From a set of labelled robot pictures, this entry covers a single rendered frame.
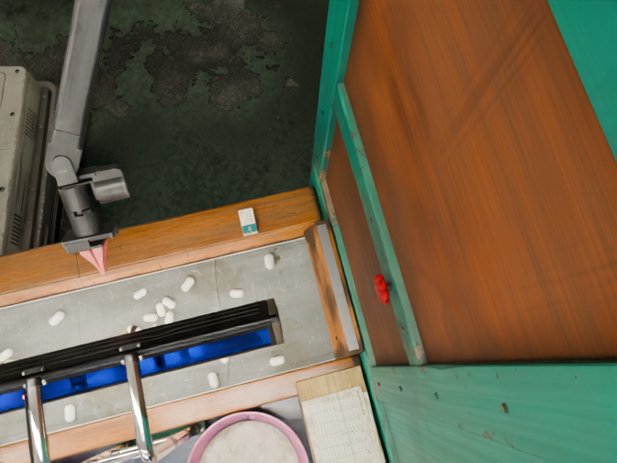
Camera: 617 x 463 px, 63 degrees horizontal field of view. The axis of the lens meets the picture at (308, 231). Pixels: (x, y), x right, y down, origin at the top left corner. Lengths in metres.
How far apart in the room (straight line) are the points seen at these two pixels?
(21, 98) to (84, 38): 0.89
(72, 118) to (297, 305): 0.62
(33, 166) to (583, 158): 1.75
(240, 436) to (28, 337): 0.54
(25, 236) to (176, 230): 0.70
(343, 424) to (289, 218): 0.49
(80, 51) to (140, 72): 1.37
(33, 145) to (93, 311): 0.79
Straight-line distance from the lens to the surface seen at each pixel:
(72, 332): 1.30
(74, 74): 1.03
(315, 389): 1.16
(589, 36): 0.27
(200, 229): 1.23
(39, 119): 1.96
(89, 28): 1.02
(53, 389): 0.93
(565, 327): 0.36
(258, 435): 1.22
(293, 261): 1.22
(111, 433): 1.24
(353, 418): 1.17
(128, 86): 2.36
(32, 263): 1.34
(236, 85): 2.28
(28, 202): 1.86
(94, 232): 1.10
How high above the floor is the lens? 1.94
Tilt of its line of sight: 75 degrees down
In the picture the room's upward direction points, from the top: 8 degrees clockwise
